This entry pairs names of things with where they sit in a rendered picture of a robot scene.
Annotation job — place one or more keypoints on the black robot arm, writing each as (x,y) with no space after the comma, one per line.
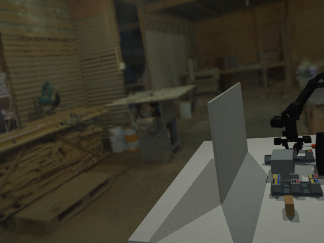
(295,109)

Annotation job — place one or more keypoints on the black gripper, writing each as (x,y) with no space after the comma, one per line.
(291,134)

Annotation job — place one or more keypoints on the brown rectangular block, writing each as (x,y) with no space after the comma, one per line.
(289,204)

